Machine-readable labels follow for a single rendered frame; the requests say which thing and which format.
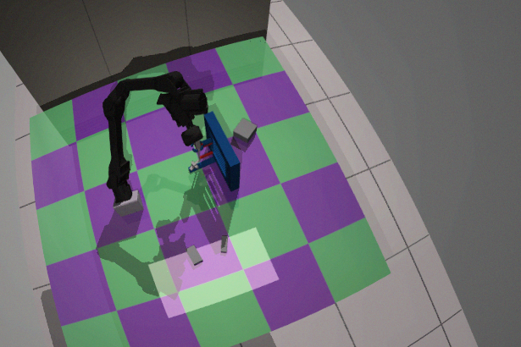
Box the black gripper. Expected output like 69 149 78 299
170 110 203 146

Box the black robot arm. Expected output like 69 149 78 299
103 71 208 203

